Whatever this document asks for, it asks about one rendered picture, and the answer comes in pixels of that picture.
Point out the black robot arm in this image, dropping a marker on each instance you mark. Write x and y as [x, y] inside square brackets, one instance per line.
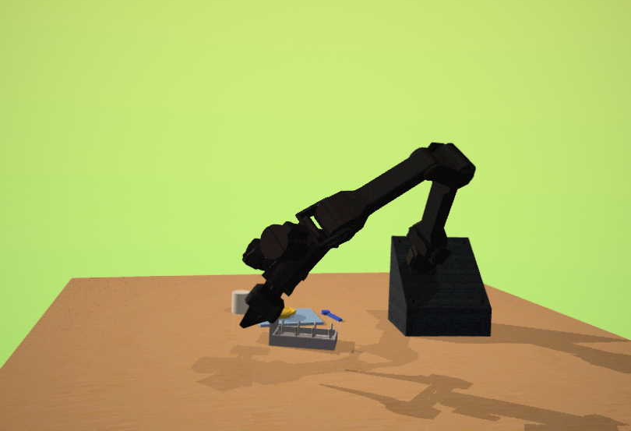
[344, 213]

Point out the grey dish rack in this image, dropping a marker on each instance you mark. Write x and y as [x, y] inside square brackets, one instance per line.
[302, 337]

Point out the olive-gold round plate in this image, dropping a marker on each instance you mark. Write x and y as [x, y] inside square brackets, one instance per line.
[287, 313]

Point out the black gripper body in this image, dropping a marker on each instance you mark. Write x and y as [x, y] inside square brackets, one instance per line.
[267, 302]

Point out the blue-grey mat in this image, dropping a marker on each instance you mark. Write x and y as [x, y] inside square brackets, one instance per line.
[306, 316]

